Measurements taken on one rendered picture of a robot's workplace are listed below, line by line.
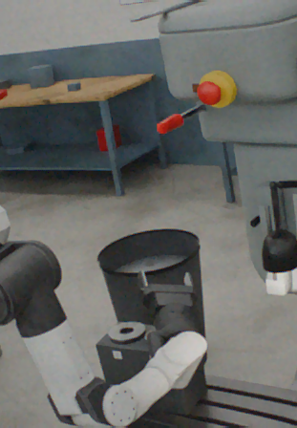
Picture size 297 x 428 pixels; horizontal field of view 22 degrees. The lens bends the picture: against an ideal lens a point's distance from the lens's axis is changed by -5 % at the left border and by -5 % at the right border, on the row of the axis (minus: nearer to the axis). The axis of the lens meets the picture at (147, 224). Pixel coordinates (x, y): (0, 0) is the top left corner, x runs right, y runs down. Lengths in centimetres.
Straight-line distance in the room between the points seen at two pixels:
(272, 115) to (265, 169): 13
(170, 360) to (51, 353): 29
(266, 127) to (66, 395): 58
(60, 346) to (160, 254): 260
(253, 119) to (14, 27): 650
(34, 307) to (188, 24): 52
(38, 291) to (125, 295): 224
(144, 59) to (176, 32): 555
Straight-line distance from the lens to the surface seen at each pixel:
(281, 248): 130
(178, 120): 128
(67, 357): 128
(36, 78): 723
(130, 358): 182
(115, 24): 692
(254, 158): 139
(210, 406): 186
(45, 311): 126
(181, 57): 125
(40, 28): 750
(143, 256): 384
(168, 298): 165
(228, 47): 120
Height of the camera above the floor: 200
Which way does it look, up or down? 21 degrees down
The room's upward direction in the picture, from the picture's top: 11 degrees counter-clockwise
